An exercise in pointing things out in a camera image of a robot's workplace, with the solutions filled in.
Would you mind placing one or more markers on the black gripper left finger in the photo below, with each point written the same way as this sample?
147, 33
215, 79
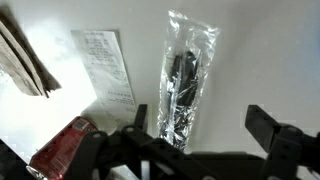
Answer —
133, 156

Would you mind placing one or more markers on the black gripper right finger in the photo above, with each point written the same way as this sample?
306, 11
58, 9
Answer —
286, 146

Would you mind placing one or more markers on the clear plastic bag with pen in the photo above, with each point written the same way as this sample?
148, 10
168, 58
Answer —
186, 76

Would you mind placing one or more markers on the red soda can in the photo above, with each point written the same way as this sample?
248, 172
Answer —
61, 150

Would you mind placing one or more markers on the white paper receipt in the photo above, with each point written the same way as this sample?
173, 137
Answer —
106, 70

